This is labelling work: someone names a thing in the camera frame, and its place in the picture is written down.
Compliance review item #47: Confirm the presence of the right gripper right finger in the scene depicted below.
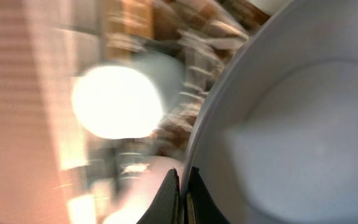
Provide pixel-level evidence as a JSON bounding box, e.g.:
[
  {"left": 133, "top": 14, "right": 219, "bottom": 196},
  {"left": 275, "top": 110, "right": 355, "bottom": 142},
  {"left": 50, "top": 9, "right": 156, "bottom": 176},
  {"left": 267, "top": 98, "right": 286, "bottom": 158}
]
[{"left": 186, "top": 167, "right": 229, "bottom": 224}]

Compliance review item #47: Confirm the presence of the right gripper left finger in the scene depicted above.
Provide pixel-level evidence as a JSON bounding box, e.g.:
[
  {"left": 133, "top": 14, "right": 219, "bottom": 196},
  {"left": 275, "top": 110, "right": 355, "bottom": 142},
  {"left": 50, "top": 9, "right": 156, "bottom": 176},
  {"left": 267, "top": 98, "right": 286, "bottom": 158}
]
[{"left": 137, "top": 169, "right": 180, "bottom": 224}]

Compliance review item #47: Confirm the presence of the dark blue plate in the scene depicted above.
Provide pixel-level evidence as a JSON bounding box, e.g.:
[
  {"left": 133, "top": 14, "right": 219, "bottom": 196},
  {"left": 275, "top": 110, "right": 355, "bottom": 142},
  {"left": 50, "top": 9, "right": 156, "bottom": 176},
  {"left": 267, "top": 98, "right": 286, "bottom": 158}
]
[{"left": 186, "top": 0, "right": 358, "bottom": 223}]

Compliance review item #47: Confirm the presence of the pink cup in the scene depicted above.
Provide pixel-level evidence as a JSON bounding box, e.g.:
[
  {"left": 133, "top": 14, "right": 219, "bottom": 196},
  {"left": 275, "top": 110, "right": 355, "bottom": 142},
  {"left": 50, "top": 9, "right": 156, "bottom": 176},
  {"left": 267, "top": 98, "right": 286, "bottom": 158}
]
[{"left": 103, "top": 156, "right": 183, "bottom": 224}]

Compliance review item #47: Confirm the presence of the light blue cup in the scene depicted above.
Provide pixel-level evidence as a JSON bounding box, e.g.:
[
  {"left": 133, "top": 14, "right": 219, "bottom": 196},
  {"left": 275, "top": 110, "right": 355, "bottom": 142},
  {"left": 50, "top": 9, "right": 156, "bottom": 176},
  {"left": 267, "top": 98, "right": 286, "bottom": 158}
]
[{"left": 71, "top": 52, "right": 185, "bottom": 139}]

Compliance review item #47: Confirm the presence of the grey dishwasher rack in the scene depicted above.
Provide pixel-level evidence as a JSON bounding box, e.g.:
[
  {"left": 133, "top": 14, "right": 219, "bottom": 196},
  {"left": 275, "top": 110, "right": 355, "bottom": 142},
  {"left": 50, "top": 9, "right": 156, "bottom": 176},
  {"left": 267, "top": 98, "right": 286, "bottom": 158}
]
[{"left": 60, "top": 1, "right": 269, "bottom": 194}]

